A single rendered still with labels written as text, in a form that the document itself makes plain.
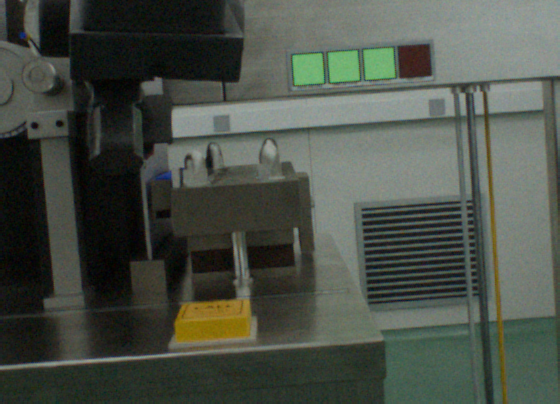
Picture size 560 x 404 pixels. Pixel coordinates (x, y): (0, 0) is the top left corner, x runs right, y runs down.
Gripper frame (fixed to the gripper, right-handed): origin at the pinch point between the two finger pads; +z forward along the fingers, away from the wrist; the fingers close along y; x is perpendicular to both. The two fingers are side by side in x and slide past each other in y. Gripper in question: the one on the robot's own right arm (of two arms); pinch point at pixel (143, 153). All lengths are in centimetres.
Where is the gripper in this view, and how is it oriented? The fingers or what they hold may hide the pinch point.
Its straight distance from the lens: 103.2
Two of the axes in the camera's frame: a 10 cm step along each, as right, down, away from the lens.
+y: 10.0, -0.8, 0.0
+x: -0.7, -9.0, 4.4
